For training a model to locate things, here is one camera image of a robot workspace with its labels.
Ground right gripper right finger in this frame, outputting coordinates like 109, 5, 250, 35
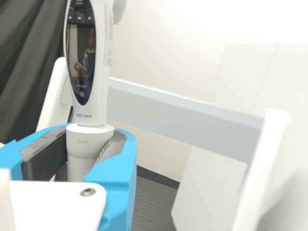
84, 128, 139, 231

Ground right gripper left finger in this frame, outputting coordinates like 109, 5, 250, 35
0, 122, 71, 182

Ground pipette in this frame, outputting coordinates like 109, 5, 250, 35
63, 0, 128, 182

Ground white pipette stand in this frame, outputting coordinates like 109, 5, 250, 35
36, 56, 297, 231

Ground black platform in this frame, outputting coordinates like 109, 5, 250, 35
129, 164, 181, 231

